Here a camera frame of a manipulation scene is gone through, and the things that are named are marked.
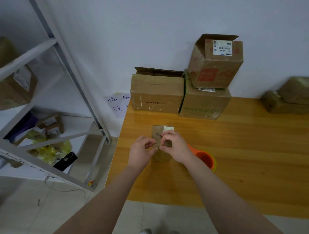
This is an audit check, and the person's right hand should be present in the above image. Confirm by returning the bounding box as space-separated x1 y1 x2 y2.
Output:
159 130 195 165

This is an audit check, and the grey metal shelf rack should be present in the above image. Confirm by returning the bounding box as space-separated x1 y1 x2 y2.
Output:
0 0 113 192

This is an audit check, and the person's left forearm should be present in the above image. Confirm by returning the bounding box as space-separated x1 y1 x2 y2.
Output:
53 166 145 234

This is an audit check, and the stack of cardboard boxes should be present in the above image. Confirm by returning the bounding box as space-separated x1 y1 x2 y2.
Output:
130 34 244 120

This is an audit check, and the blue orange tape dispenser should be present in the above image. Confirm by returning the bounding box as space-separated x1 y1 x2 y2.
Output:
187 144 216 172

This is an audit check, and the person's left hand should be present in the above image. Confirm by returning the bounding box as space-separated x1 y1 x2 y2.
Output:
127 136 158 172

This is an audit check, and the large worn shelf carton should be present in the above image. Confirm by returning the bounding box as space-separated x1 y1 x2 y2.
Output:
0 38 38 111

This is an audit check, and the small open-flap cardboard box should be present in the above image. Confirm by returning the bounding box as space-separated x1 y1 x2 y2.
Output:
280 76 309 105

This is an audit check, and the wooden table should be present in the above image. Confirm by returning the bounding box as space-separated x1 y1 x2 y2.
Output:
105 96 309 219

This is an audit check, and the yellow plastic bag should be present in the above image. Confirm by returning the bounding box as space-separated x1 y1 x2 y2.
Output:
31 139 73 165

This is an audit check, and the small box with white label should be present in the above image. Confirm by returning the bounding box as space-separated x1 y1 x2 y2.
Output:
152 125 175 162

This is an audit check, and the person's right forearm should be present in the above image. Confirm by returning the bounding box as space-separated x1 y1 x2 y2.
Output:
183 157 283 234

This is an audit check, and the black mobile phone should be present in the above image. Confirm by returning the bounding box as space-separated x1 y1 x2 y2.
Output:
53 151 78 172

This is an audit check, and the white paper wall sign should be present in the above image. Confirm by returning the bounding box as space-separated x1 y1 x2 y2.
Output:
106 93 131 119

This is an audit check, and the small open carton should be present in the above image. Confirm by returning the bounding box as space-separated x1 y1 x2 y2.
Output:
38 113 64 137

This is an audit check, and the dark blue bag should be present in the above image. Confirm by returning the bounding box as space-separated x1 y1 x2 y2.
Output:
5 112 39 144

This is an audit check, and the thin white cable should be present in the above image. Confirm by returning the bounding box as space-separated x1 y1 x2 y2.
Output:
44 175 88 193

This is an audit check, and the box barcode label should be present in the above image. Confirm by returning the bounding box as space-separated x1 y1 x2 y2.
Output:
261 90 309 115

